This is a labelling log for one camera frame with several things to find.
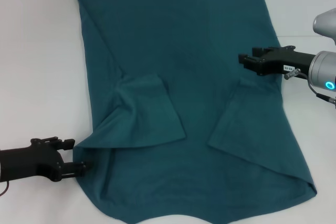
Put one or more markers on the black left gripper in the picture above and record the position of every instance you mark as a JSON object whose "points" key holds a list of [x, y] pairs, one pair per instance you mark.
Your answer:
{"points": [[31, 161]]}

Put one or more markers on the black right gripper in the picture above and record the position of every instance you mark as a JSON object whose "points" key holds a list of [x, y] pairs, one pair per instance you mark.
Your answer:
{"points": [[286, 61]]}

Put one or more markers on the teal blue shirt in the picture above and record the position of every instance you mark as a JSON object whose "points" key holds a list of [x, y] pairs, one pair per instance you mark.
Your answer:
{"points": [[183, 51]]}

